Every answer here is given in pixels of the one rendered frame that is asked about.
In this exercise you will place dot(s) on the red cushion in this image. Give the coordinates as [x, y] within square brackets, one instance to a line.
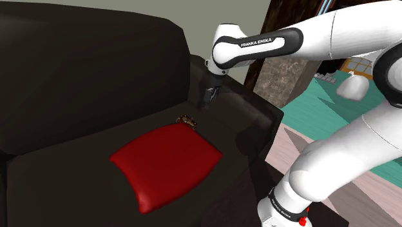
[166, 163]

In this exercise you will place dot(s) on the dark brown sofa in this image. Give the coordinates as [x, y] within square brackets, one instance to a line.
[78, 78]

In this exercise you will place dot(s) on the small brown gold object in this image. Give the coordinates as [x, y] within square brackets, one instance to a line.
[187, 120]

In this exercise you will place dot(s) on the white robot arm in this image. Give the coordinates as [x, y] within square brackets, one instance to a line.
[345, 34]

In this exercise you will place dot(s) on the grey stone block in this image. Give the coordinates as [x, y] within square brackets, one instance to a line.
[279, 78]

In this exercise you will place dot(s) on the window with orange frame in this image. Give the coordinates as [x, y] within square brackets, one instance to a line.
[359, 65]

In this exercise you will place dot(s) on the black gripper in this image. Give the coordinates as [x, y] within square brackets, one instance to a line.
[213, 85]

